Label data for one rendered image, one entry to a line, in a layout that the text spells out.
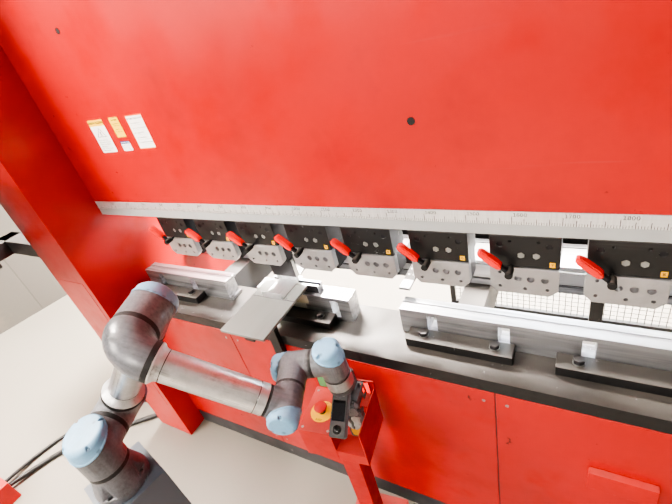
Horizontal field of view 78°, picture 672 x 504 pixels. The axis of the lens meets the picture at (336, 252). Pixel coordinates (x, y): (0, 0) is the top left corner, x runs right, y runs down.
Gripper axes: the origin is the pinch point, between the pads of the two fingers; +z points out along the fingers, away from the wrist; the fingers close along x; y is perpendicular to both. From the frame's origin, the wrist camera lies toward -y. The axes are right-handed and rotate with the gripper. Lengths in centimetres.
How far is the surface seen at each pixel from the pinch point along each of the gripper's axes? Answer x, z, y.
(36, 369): 285, 76, 37
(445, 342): -24.9, -15.5, 22.4
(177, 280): 91, -17, 42
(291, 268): 27, -30, 37
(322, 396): 11.8, -4.3, 6.1
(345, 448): 2.1, 2.3, -5.3
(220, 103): 29, -87, 39
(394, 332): -8.1, -12.1, 27.3
